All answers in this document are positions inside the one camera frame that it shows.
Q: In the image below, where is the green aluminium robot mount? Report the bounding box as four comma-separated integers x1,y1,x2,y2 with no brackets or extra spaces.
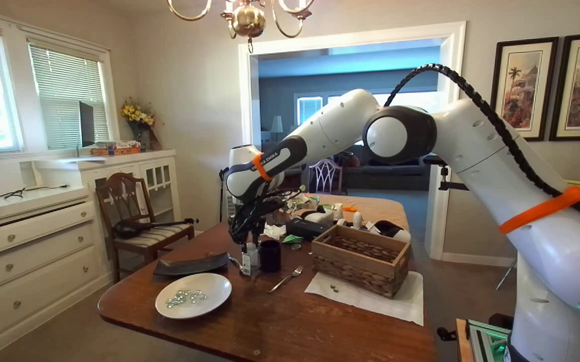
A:
468,317,517,362

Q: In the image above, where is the dark wooden chair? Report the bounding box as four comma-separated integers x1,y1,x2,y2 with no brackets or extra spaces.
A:
94,170,198,282

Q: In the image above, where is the black clamp mount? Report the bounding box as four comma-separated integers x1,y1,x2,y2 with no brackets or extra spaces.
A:
432,152,473,192

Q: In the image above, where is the long black box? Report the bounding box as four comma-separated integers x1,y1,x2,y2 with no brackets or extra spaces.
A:
288,208,337,241

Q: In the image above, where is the small green item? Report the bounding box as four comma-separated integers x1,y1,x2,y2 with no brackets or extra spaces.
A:
280,232,307,247

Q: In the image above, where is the white glass-door cabinet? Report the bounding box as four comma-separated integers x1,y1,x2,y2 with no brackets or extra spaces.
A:
77,149,184,229

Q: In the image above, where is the white crumpled tissue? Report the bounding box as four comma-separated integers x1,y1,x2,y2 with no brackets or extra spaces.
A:
262,221,288,241

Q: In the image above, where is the narrow orange cable strap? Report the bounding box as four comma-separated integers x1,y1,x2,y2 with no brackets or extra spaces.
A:
249,152,271,183

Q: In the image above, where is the white patterned plate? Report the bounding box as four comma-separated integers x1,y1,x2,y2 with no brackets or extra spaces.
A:
154,272,233,321

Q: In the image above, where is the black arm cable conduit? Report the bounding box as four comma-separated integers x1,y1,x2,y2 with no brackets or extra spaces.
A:
382,63,580,229

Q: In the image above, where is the white drawer sideboard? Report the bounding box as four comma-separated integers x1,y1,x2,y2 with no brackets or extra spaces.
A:
0,187,115,359

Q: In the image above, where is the brass chandelier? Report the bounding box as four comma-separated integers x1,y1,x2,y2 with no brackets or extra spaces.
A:
165,0,318,44

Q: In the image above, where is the woven wooden basket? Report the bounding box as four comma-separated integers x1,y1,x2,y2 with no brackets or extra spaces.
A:
311,224,413,299

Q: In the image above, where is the dark rectangular tray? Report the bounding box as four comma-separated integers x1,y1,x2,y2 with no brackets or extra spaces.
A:
154,252,232,282

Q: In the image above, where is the black cup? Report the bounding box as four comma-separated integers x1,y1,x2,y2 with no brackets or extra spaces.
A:
257,240,283,273

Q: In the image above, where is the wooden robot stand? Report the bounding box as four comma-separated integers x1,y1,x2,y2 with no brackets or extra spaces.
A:
455,317,475,362

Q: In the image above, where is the white placemat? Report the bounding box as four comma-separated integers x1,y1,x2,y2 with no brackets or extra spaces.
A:
304,269,427,328

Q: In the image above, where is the white VR headset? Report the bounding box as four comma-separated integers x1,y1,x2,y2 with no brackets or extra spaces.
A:
369,220,415,246

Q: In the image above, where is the dark flat monitor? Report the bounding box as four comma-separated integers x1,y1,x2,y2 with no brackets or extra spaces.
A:
77,100,97,149

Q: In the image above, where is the wide orange cable strap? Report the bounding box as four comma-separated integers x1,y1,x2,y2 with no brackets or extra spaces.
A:
497,185,580,235

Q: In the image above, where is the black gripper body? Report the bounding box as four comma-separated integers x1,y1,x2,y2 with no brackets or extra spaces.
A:
230,192,273,246

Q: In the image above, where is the dark sofa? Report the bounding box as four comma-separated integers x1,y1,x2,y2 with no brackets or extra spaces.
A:
343,145,432,191

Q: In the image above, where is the purple ornate chair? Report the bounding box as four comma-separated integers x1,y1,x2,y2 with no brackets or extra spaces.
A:
303,156,346,196

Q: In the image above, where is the yellow flower bouquet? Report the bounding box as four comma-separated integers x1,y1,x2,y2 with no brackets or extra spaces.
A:
119,99,161,152

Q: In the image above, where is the silver fork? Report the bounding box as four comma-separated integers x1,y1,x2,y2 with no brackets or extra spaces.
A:
268,265,307,293

